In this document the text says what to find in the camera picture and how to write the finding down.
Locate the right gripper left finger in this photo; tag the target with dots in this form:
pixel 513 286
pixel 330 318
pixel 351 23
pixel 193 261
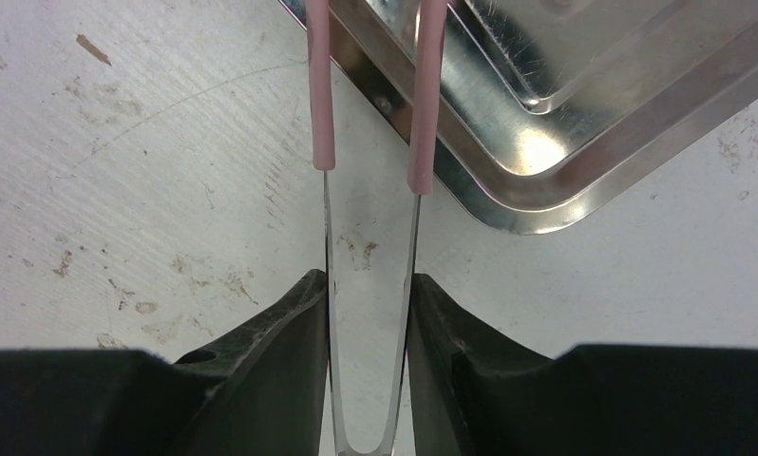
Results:
pixel 256 390

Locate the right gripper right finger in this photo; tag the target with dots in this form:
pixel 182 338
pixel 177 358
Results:
pixel 474 391

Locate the steel chocolate tray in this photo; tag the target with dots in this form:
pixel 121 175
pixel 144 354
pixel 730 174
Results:
pixel 550 109

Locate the pink cat paw tongs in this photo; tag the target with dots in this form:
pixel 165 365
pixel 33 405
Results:
pixel 348 194

